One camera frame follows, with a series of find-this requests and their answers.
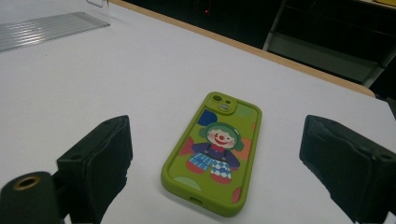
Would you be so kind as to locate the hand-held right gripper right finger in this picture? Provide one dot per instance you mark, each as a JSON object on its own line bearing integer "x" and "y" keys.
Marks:
{"x": 348, "y": 161}

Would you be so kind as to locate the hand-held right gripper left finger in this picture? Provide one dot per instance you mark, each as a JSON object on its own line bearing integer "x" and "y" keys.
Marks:
{"x": 93, "y": 168}

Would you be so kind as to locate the green clown print phone case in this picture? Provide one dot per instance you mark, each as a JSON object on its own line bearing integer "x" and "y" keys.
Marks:
{"x": 186, "y": 174}

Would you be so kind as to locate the clear ribbed plastic tray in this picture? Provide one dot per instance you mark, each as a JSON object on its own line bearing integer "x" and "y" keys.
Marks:
{"x": 43, "y": 29}

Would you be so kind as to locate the metal shelf rack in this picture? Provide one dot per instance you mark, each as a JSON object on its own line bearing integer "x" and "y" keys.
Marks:
{"x": 317, "y": 56}

